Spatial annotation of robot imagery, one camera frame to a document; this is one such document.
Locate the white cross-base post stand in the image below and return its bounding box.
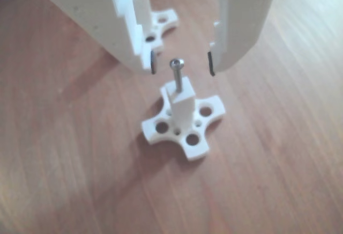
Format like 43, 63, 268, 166
130, 0, 180, 57
141, 79, 227, 162

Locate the small metal screw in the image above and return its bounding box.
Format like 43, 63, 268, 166
169, 58, 185, 94

